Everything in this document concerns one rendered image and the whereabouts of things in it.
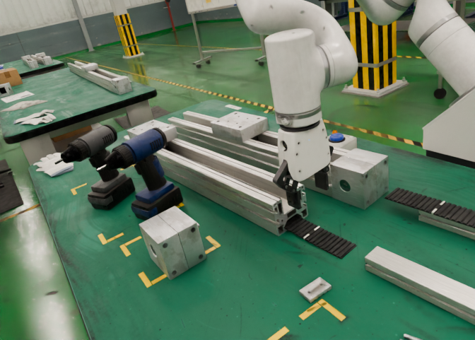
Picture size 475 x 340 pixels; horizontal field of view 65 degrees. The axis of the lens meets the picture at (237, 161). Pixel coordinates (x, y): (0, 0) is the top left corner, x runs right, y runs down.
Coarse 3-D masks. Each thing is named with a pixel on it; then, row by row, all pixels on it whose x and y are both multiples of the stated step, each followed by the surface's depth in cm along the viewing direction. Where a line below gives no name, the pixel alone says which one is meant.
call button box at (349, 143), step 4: (328, 136) 111; (344, 136) 109; (348, 136) 108; (352, 136) 108; (328, 140) 108; (344, 140) 106; (348, 140) 106; (352, 140) 106; (356, 140) 107; (332, 144) 106; (336, 144) 105; (340, 144) 105; (344, 144) 104; (348, 144) 105; (352, 144) 106; (356, 144) 108; (344, 148) 105; (348, 148) 106; (352, 148) 107
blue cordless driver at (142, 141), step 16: (128, 144) 91; (144, 144) 93; (160, 144) 96; (112, 160) 88; (128, 160) 90; (144, 160) 94; (144, 176) 97; (160, 176) 100; (144, 192) 99; (160, 192) 99; (176, 192) 102; (144, 208) 96; (160, 208) 98
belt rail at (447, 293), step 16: (368, 256) 68; (384, 256) 67; (384, 272) 67; (400, 272) 63; (416, 272) 63; (432, 272) 62; (416, 288) 62; (432, 288) 59; (448, 288) 59; (464, 288) 58; (448, 304) 58; (464, 304) 56
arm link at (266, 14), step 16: (240, 0) 71; (256, 0) 69; (272, 0) 68; (288, 0) 68; (256, 16) 69; (272, 16) 69; (288, 16) 69; (304, 16) 68; (320, 16) 67; (256, 32) 73; (272, 32) 72; (320, 32) 68; (336, 32) 65; (336, 48) 64; (352, 48) 65; (336, 64) 63; (352, 64) 64; (336, 80) 65
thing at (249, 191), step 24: (168, 144) 128; (192, 144) 119; (168, 168) 120; (192, 168) 103; (216, 168) 108; (240, 168) 98; (216, 192) 100; (240, 192) 88; (264, 192) 84; (264, 216) 84; (288, 216) 84
